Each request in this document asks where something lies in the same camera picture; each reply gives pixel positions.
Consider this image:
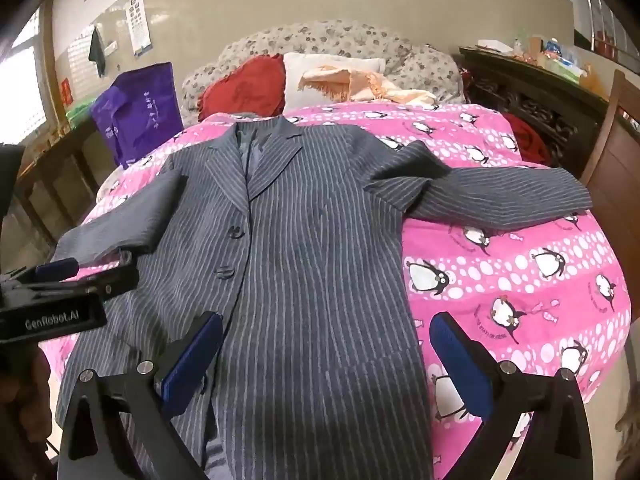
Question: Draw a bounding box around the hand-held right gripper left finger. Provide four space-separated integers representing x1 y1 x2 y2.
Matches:
54 311 225 480

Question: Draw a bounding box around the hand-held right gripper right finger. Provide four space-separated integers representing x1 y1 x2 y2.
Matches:
429 311 597 480

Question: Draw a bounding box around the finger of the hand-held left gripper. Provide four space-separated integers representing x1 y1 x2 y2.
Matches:
20 265 140 306
0 257 81 284

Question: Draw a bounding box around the grey pinstriped suit jacket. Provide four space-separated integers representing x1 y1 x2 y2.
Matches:
50 112 594 480

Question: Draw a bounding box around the person's left hand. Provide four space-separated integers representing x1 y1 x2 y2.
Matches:
0 344 54 458

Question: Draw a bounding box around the wooden side table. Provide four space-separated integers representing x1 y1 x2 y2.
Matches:
15 120 119 261

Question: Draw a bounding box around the pink penguin printed blanket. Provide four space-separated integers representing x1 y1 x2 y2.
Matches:
37 102 631 480

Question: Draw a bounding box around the green bag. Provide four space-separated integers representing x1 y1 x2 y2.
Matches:
66 100 101 129

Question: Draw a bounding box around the purple tote bag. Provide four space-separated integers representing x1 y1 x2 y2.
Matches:
90 62 186 170

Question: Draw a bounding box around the window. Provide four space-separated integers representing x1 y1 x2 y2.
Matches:
0 7 52 147

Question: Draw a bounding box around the dark hanging cloth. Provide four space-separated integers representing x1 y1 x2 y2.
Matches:
88 25 107 79

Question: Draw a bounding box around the red cloth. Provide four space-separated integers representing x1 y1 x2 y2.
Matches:
502 112 551 167

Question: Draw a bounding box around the red cushion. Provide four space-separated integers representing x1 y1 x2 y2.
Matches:
197 55 286 122

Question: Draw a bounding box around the brown wooden chair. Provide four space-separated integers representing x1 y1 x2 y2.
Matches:
580 70 640 281

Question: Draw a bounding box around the dark carved wooden cabinet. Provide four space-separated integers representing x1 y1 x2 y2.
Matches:
459 46 626 181

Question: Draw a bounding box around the white pillow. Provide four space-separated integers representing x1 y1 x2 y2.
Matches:
282 52 387 111

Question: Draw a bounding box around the peach fringed scarf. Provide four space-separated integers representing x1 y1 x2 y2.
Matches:
298 65 441 110

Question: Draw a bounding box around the orange packet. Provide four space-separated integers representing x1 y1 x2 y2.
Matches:
580 62 609 97

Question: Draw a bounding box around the floral upholstered headboard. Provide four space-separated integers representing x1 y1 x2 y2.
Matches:
181 20 466 127

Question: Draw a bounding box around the wall calendar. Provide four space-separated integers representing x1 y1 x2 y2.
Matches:
127 0 154 56

